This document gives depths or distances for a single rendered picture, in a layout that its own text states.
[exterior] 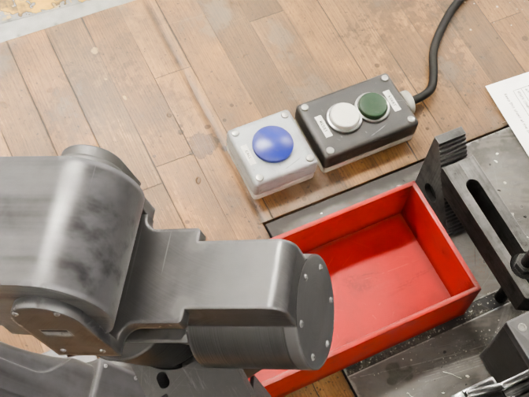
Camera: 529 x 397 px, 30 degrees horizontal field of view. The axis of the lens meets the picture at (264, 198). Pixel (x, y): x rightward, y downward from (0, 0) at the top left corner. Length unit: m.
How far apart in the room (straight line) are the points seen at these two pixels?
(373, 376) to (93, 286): 0.50
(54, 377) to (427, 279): 0.39
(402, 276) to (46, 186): 0.54
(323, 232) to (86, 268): 0.50
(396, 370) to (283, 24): 0.40
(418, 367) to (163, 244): 0.47
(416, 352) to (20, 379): 0.38
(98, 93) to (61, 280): 0.60
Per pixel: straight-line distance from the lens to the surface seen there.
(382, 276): 0.93
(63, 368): 0.70
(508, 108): 1.06
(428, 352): 0.92
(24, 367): 0.69
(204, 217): 0.94
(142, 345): 0.50
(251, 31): 1.07
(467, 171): 0.92
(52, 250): 0.44
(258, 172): 0.94
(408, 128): 0.99
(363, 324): 0.91
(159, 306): 0.47
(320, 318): 0.49
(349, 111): 0.98
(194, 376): 0.55
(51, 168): 0.46
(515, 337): 0.85
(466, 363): 0.92
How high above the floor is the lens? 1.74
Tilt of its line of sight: 61 degrees down
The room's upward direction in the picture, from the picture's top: 10 degrees clockwise
